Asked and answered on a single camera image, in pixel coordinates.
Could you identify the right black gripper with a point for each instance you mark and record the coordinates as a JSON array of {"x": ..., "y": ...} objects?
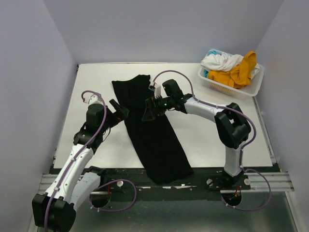
[{"x": 149, "y": 113}]

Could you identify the yellow t-shirt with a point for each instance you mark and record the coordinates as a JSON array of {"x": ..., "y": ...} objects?
[{"x": 240, "y": 76}]

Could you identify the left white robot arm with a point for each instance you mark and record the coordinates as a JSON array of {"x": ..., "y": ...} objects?
[{"x": 56, "y": 209}]

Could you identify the teal t-shirt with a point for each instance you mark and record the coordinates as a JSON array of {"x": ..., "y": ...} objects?
[{"x": 211, "y": 52}]

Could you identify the aluminium extrusion rail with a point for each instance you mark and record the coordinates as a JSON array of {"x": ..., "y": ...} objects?
[{"x": 250, "y": 182}]

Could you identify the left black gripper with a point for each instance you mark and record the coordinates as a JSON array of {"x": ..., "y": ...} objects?
[{"x": 121, "y": 113}]

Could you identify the black mounting base plate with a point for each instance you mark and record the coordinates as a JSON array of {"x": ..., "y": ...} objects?
[{"x": 203, "y": 184}]

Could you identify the white t-shirt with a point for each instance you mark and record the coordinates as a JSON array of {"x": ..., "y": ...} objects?
[{"x": 220, "y": 61}]

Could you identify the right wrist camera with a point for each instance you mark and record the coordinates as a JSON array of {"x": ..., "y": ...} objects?
[{"x": 156, "y": 89}]

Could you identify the black t-shirt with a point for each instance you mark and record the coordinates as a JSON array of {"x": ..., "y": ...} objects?
[{"x": 155, "y": 142}]

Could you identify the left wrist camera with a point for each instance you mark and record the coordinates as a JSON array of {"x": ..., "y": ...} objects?
[{"x": 93, "y": 99}]

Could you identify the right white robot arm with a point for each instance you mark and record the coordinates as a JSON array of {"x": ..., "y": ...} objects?
[{"x": 232, "y": 126}]

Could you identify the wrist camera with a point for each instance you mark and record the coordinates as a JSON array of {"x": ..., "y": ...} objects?
[
  {"x": 156, "y": 89},
  {"x": 93, "y": 99}
]

